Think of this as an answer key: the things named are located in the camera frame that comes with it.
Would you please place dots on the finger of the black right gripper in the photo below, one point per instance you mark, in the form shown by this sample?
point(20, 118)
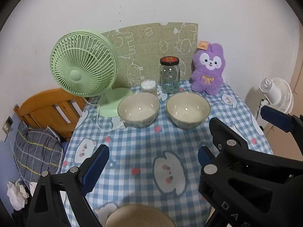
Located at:
point(285, 122)

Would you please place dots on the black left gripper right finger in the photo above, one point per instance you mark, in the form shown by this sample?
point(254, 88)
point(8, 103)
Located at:
point(246, 187)

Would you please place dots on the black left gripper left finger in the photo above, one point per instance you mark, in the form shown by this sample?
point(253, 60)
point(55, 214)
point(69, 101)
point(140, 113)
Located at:
point(46, 208)

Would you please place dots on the cream bowl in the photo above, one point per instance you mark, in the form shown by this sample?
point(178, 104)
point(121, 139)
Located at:
point(139, 110)
point(187, 110)

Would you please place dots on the beige cabinet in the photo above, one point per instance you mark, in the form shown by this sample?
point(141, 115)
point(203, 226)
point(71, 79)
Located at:
point(283, 144)

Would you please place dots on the white crumpled cloth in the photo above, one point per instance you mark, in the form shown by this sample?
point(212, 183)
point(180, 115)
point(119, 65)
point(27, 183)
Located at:
point(18, 195)

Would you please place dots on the white standing fan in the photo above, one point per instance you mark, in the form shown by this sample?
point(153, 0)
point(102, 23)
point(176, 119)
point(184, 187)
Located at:
point(277, 93)

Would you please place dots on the grey plaid pillow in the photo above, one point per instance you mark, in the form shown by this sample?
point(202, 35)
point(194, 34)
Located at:
point(37, 150)

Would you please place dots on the cream plate with red line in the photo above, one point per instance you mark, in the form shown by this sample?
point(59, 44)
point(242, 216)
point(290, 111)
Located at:
point(138, 215)

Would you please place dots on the wooden bed headboard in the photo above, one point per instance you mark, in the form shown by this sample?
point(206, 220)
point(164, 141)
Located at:
point(52, 108)

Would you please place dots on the purple plush bunny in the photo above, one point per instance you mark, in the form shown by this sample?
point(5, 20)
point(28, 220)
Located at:
point(209, 64)

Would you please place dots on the blue checkered tablecloth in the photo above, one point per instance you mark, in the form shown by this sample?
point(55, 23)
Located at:
point(155, 166)

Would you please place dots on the glass jar with black lid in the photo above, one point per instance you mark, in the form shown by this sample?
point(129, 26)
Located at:
point(170, 74)

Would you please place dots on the cotton swab container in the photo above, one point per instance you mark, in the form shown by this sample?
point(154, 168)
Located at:
point(149, 86)

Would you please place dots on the green desk fan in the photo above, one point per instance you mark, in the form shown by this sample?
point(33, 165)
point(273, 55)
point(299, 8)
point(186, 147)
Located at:
point(85, 64)

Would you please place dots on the beige elephant pattern mat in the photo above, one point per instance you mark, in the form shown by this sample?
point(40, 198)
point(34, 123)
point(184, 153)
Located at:
point(139, 50)

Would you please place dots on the wall socket panel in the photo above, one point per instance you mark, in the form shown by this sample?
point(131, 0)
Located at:
point(7, 125)

